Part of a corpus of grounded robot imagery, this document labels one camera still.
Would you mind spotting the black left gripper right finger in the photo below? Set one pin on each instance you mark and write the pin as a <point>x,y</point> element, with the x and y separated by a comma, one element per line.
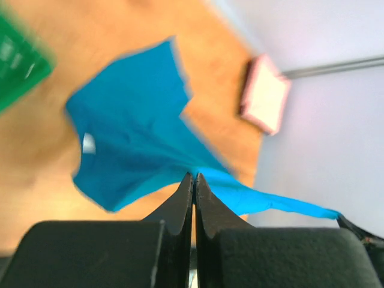
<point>233,253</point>

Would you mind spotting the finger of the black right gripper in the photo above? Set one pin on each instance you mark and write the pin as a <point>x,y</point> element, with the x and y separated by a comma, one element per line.
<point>368,239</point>

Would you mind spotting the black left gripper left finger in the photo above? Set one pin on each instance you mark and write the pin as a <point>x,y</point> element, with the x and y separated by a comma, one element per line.
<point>152,252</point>

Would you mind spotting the blue t shirt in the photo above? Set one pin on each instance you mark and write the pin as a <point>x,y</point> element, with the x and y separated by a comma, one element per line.
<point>134,141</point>

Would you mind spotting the folded pink t shirt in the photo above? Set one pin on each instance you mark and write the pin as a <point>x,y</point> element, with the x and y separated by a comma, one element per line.
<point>264,96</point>

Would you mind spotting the green plastic tray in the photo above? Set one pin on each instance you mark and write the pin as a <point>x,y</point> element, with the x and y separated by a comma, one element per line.
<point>25,59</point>

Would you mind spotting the aluminium frame post right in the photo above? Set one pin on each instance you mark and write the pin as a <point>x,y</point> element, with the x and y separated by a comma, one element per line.
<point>338,67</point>

